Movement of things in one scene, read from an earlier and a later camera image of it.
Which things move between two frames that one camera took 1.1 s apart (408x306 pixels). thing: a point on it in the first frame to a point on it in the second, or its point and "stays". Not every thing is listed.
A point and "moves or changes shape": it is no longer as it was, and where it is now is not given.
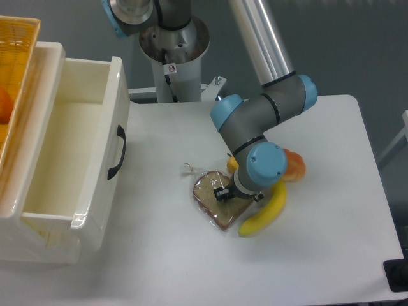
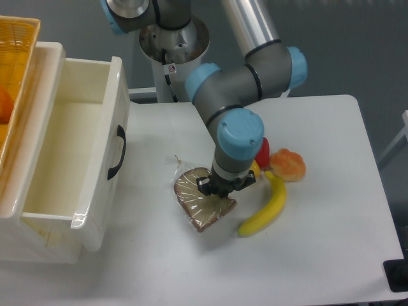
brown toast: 223,213 moves or changes shape
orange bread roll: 296,167 stays
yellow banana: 278,199 stays
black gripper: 234,191 to 222,187
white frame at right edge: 404,132 stays
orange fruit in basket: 6,105 stays
